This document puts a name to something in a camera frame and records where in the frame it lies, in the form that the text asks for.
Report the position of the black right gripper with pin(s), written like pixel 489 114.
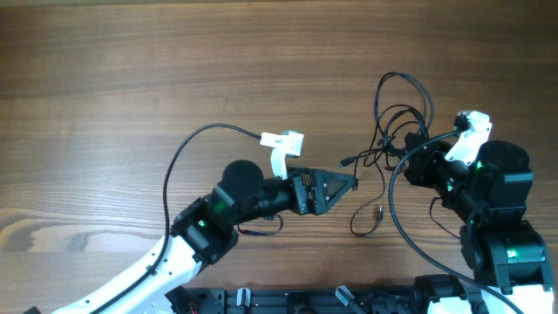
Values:
pixel 421 162

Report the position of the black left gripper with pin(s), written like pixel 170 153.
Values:
pixel 314 204

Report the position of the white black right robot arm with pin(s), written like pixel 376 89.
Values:
pixel 486 184

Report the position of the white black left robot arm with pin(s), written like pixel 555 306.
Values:
pixel 204 232

